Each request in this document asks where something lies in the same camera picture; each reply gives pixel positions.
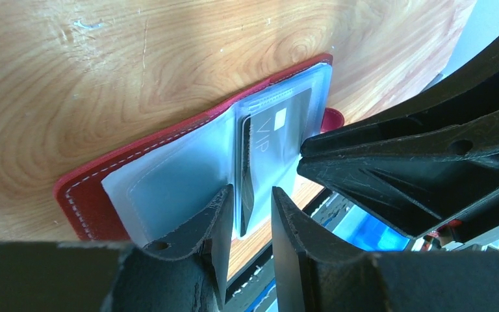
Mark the red leather card holder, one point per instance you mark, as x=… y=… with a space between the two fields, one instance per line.
x=146 y=189

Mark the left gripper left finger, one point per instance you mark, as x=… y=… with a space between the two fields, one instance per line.
x=185 y=270

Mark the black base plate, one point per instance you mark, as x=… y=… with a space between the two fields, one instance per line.
x=284 y=254

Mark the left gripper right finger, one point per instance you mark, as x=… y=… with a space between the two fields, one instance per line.
x=396 y=275

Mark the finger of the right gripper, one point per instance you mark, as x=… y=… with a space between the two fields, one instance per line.
x=414 y=178
x=469 y=93

